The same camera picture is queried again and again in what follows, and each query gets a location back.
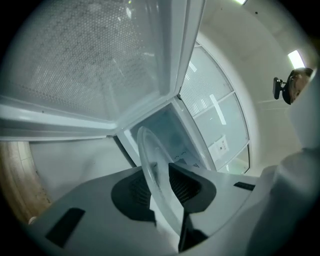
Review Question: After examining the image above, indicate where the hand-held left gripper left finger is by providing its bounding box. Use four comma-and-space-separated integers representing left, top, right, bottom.
28, 166, 180, 256

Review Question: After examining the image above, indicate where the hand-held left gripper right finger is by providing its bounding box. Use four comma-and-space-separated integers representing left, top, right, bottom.
168, 162, 262, 240

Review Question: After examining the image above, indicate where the round glass turntable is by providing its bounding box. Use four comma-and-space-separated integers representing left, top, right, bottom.
136, 125, 187, 237

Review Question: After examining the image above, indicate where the paper notice on glass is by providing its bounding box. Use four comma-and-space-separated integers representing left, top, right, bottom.
208, 134, 230, 163

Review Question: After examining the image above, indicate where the person's grey top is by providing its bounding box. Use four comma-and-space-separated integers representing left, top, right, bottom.
289, 71, 320, 153

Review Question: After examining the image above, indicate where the white microwave oven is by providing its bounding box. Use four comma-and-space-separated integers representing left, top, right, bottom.
0, 0, 216, 176

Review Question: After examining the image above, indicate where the ceiling light panel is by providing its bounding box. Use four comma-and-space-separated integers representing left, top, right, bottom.
287, 49, 306, 69

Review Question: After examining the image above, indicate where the black head-worn camera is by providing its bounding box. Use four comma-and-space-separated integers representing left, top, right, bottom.
272, 76, 288, 100

